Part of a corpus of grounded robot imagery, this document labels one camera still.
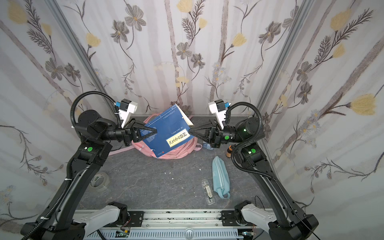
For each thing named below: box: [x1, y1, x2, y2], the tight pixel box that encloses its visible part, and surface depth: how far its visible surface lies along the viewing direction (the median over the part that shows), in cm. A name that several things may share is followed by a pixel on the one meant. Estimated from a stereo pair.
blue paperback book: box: [142, 103, 195, 158], surface depth 51 cm
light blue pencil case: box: [212, 155, 231, 199], surface depth 86 cm
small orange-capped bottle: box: [226, 145, 233, 158], surface depth 95 cm
